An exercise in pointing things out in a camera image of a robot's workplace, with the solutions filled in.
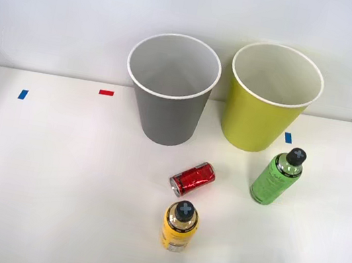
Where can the green plastic bottle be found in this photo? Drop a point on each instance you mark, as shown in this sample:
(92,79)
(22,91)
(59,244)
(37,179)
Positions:
(272,182)

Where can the yellow plastic bottle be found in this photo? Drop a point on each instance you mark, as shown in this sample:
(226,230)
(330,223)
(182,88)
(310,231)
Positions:
(177,232)

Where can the grey plastic waste bin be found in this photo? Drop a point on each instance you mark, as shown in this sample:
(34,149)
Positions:
(169,110)

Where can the red drink can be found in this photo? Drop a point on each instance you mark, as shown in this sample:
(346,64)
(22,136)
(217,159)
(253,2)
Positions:
(193,179)

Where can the yellow-green plastic waste bin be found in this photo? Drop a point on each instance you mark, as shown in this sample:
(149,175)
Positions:
(256,122)

